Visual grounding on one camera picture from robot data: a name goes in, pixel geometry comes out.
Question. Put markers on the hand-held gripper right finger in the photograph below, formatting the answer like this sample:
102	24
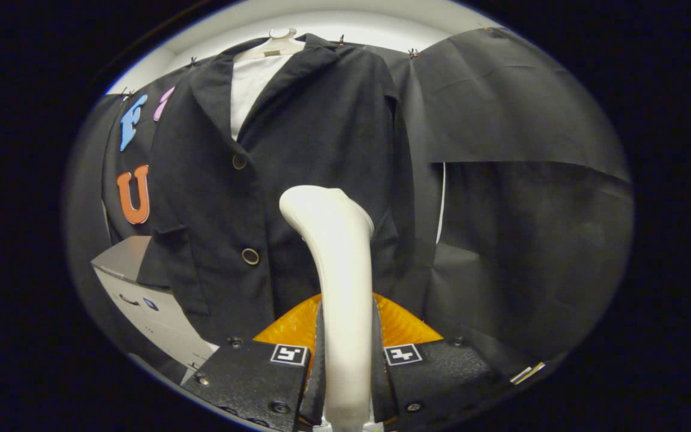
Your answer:
441	378

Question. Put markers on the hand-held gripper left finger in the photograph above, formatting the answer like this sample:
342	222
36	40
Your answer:
249	378

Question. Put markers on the white garment steamer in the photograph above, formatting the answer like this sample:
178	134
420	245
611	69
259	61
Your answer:
342	252

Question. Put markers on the black suit jacket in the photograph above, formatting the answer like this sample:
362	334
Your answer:
321	132

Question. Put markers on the white shirt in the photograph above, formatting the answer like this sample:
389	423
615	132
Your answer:
252	84

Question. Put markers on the grey cabinet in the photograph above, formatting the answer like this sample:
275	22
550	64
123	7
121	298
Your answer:
159	312

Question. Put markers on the black backdrop cloth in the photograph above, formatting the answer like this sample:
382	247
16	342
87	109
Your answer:
531	210

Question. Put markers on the white plastic hanger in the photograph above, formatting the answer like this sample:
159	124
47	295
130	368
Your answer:
276	45

